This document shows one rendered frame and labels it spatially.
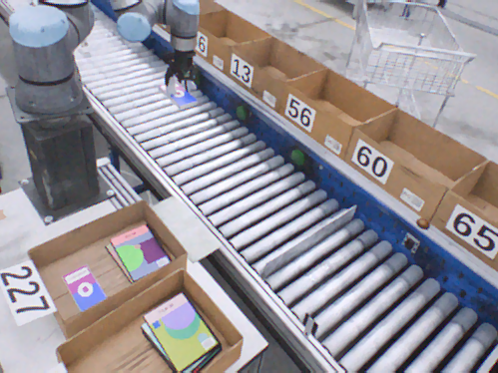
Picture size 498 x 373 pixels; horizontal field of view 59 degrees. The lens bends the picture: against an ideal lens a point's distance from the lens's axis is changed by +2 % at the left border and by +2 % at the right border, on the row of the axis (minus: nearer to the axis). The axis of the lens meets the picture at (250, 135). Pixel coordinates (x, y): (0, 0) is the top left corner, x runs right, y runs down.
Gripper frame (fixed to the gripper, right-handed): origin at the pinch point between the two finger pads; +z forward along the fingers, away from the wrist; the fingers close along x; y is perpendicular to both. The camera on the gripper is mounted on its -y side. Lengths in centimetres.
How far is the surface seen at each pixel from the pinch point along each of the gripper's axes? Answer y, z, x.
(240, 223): 41, 35, 4
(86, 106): 0.5, -4.4, -33.8
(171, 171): 2.4, 36.5, -3.0
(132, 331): 57, 33, -46
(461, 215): 92, 8, 52
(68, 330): 49, 29, -61
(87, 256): 26, 34, -47
